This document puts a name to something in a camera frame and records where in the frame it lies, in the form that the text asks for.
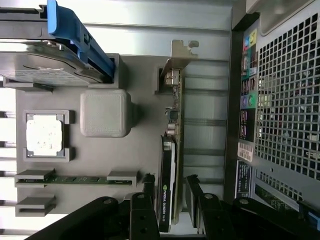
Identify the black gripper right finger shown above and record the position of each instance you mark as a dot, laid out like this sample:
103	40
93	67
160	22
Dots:
211	212

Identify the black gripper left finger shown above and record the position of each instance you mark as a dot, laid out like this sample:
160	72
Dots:
142	212

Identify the gray plastic parts rack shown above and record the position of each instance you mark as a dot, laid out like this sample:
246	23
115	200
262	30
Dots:
100	155

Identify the green RAM stick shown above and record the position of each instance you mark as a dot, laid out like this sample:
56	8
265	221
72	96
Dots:
75	179

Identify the silver CPU chip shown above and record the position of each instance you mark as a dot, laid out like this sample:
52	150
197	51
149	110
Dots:
45	135

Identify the black open PC case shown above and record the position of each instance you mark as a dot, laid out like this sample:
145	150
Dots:
287	100

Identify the silver hard disk drive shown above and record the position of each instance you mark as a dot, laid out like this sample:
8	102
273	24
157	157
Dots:
37	65

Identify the blue disk caddy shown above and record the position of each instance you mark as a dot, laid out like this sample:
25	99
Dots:
67	22

